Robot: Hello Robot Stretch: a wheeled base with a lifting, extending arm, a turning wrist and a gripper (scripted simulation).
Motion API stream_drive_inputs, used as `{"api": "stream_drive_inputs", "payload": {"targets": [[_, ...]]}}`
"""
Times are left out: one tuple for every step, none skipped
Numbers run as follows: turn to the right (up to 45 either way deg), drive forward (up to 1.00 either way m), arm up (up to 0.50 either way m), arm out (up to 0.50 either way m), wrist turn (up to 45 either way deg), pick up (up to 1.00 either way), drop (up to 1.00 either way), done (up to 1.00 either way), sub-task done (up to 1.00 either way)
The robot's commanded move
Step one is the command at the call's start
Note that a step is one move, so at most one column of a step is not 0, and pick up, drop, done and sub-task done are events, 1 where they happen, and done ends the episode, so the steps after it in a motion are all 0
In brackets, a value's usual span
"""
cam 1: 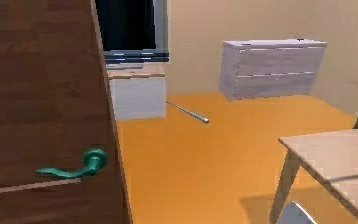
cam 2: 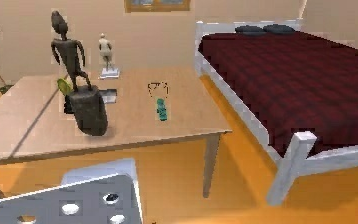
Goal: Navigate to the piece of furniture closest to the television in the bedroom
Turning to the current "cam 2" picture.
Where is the grey chair with holes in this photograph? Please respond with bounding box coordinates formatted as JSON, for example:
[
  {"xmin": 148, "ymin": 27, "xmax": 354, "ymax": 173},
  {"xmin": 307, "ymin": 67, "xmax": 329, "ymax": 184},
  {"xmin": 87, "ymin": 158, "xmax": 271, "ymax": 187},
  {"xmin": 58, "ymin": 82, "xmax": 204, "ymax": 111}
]
[{"xmin": 0, "ymin": 157, "xmax": 145, "ymax": 224}]

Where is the white framed red bed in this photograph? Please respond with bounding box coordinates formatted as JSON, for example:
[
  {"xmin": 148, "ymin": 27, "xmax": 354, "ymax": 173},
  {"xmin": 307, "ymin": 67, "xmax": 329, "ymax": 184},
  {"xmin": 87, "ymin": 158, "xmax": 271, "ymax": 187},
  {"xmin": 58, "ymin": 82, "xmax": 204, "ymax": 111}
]
[{"xmin": 194, "ymin": 18, "xmax": 358, "ymax": 207}]

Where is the small green leafy plant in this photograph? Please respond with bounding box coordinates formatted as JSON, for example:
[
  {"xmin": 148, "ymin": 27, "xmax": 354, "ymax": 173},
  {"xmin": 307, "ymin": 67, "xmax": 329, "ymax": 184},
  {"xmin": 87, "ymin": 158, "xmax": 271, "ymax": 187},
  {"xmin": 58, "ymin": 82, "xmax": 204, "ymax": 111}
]
[{"xmin": 56, "ymin": 77, "xmax": 75, "ymax": 115}]

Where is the small beige figure statue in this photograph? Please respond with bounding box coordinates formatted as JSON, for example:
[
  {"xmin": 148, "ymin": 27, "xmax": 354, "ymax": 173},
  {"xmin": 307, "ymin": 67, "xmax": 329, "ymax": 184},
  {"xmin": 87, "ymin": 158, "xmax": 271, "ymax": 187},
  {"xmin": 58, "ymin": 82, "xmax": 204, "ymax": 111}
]
[{"xmin": 98, "ymin": 32, "xmax": 121, "ymax": 80}]

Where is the dark grey pillow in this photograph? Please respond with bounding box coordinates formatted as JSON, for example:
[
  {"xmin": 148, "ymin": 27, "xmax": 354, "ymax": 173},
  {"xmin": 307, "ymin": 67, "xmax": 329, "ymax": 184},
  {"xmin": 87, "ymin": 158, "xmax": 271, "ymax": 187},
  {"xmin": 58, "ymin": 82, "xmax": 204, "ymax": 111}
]
[
  {"xmin": 262, "ymin": 23, "xmax": 296, "ymax": 36},
  {"xmin": 234, "ymin": 25, "xmax": 267, "ymax": 37}
]

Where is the wooden framed wall picture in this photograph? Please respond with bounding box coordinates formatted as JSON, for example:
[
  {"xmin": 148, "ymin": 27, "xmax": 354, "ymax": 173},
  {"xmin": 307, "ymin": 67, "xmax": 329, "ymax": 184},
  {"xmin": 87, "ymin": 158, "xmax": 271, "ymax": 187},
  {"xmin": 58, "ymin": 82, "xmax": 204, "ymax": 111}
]
[{"xmin": 124, "ymin": 0, "xmax": 191, "ymax": 14}]

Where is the dark brown figure statue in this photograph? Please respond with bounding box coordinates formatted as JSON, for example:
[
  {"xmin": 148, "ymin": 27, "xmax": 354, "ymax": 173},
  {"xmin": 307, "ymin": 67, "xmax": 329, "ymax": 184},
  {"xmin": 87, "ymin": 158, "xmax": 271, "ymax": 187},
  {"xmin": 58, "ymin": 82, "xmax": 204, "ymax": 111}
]
[{"xmin": 50, "ymin": 10, "xmax": 109, "ymax": 137}]

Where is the light wooden table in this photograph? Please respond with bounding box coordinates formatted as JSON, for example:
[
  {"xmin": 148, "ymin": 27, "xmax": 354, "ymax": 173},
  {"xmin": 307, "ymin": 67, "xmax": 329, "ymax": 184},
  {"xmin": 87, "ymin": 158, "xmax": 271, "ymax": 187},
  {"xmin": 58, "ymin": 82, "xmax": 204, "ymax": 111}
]
[{"xmin": 0, "ymin": 65, "xmax": 233, "ymax": 200}]

